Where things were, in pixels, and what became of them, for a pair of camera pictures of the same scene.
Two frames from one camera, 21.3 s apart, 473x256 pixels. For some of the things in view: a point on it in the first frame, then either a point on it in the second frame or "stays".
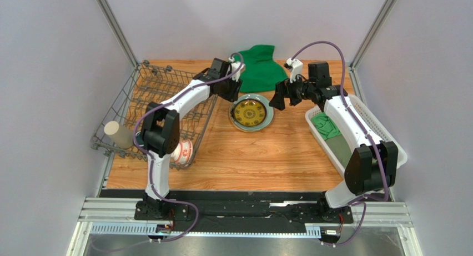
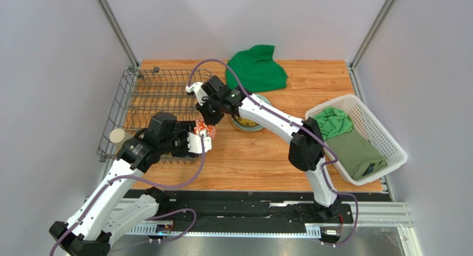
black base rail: x=192 y=209 stays
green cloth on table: x=261 y=73 stays
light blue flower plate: x=268 y=118 stays
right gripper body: x=284 y=93 -> x=211 y=108
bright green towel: x=326 y=126 stays
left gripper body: x=229 y=89 -> x=177 y=143
